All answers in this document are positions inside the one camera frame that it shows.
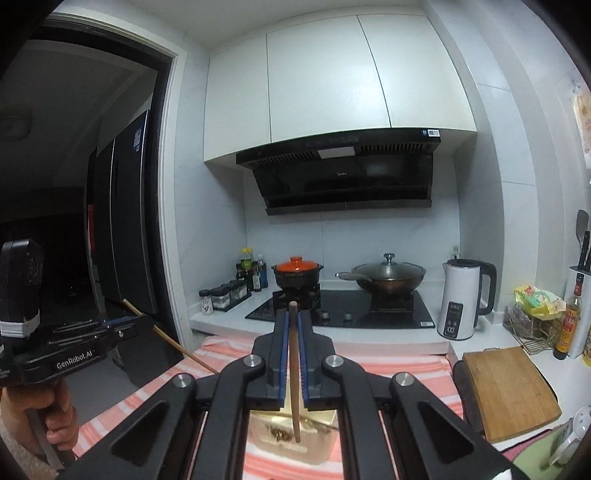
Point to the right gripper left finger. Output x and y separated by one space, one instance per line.
193 428

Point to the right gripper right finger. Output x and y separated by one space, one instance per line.
392 428

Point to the wooden chopstick crossed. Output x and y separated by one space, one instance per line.
294 366

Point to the person's left hand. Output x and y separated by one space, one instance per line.
56 410

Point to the pink striped tablecloth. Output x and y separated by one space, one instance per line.
434 371

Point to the cream utensil holder box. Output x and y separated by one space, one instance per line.
276 436

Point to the black gas cooktop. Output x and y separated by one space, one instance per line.
354 309

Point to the wooden cutting board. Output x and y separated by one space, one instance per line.
512 395

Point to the spice jar rack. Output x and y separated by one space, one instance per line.
223 297

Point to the white electric kettle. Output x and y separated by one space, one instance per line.
461 305

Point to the green silicone mat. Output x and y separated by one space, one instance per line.
534 460

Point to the wok with glass lid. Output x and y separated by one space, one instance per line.
388 278

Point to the dark condiment bottles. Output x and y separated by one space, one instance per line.
252 268

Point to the black pot orange lid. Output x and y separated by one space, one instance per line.
297 273

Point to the brown sauce bottle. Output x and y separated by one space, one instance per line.
570 320

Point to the black refrigerator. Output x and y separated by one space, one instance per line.
116 221

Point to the black range hood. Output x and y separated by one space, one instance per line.
342 171

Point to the white upper cabinets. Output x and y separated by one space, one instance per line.
346 73

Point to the hanging snack bag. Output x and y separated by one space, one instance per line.
581 103

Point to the wire basket with packets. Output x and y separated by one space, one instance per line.
535 318

